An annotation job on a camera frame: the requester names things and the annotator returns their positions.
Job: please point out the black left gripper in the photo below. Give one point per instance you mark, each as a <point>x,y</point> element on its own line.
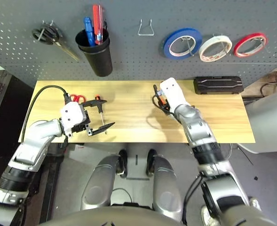
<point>85,120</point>

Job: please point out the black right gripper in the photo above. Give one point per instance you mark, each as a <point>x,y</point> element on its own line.
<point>165,107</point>

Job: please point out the orange black pliers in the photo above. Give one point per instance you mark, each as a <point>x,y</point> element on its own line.
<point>163,101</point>

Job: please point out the white tape roll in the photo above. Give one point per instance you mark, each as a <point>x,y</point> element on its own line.
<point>205,57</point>

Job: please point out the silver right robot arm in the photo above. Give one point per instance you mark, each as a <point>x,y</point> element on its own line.
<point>197,127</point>

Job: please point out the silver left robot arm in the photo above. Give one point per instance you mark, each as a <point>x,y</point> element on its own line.
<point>39,131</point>

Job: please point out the grey metal pegboard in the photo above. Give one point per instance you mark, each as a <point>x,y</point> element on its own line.
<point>138,58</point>

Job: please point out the black plastic cup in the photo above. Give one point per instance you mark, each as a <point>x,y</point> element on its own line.
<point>100,63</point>

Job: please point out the blue tape roll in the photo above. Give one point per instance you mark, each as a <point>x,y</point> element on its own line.
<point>167,50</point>

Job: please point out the black tool case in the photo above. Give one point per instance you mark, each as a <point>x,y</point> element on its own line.
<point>218,86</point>

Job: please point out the short black floor tape strip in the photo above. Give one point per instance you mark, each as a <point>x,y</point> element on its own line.
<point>136,160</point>

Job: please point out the silver left robot leg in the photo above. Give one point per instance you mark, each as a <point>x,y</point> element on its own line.
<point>98,183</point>

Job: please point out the silver robot leg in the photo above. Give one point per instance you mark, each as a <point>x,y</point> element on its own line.
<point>98,183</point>
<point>166,186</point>

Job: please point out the long black floor tape strip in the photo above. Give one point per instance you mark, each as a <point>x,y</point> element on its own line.
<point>138,178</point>

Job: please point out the silver right robot leg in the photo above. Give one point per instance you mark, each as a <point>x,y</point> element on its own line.
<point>166,186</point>

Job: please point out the red tape roll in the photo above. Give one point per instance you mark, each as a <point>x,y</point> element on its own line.
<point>237,50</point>

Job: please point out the grey robot torso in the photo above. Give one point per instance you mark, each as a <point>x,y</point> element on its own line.
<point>110,217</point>

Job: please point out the white rounded cabinet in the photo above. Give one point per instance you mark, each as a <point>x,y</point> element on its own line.
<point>270,122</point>

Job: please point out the grey sneaker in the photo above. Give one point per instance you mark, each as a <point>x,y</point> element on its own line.
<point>254,203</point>

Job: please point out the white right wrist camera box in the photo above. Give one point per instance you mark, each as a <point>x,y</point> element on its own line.
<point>172,91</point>

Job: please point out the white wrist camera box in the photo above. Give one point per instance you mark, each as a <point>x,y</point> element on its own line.
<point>172,91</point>
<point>70,115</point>

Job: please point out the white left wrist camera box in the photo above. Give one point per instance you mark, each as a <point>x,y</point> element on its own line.
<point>70,115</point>

